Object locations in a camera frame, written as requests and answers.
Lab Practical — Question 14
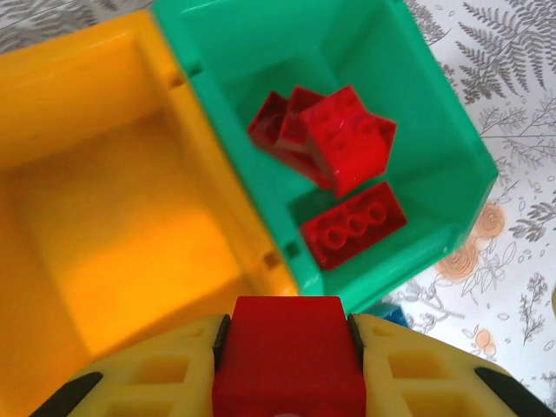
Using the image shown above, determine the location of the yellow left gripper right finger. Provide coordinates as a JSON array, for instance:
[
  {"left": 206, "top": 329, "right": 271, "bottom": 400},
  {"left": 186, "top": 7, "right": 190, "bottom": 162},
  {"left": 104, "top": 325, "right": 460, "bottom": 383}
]
[{"left": 346, "top": 312, "right": 556, "bottom": 417}]

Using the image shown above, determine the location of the blue lego brick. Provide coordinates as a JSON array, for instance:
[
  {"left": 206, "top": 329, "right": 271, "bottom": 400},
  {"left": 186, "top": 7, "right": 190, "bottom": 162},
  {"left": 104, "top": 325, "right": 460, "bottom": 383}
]
[{"left": 367, "top": 302, "right": 412, "bottom": 329}]

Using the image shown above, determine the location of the red lego brick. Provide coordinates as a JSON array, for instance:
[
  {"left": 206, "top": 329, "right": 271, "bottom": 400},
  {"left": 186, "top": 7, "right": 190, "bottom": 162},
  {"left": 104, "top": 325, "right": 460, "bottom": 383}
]
[
  {"left": 246, "top": 90, "right": 291, "bottom": 154},
  {"left": 211, "top": 295, "right": 365, "bottom": 417},
  {"left": 298, "top": 84, "right": 399, "bottom": 199},
  {"left": 299, "top": 181, "right": 408, "bottom": 272},
  {"left": 276, "top": 85, "right": 334, "bottom": 189}
]

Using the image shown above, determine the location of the green plastic bin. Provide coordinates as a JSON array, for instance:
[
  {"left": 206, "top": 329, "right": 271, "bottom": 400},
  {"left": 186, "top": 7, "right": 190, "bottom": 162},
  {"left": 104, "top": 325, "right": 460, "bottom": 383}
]
[{"left": 151, "top": 0, "right": 500, "bottom": 314}]

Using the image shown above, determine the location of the yellow plastic bin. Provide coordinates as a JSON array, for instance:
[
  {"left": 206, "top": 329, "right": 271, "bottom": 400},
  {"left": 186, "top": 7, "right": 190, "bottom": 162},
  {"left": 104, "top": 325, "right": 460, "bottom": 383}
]
[{"left": 0, "top": 8, "right": 301, "bottom": 417}]

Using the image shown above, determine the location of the floral print tablecloth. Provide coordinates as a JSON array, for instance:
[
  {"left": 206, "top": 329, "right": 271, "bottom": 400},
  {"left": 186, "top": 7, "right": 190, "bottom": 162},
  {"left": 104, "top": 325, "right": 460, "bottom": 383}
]
[{"left": 0, "top": 0, "right": 556, "bottom": 417}]

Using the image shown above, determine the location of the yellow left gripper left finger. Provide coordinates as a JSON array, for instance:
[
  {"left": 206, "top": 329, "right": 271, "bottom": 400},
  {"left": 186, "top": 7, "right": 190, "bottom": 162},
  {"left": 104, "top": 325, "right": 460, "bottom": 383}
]
[{"left": 30, "top": 314, "right": 231, "bottom": 417}]

